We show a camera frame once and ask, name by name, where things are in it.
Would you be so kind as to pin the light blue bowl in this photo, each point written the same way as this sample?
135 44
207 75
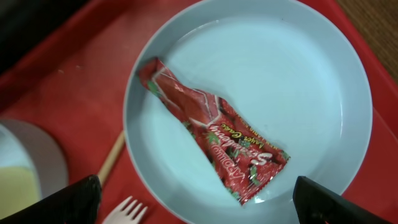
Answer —
32 166

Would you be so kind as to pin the light blue plate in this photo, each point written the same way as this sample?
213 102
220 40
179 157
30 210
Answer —
287 70

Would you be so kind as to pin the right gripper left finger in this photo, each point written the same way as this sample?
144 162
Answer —
77 203

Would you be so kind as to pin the red serving tray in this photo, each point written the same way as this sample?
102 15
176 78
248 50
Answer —
72 85

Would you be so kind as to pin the wooden chopstick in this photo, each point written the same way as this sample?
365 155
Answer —
111 158

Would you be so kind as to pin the red snack wrapper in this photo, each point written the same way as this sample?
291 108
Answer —
244 161

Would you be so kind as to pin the white plastic fork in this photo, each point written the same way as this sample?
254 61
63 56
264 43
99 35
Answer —
129 211

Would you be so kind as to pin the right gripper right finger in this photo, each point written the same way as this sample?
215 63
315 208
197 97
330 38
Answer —
316 204

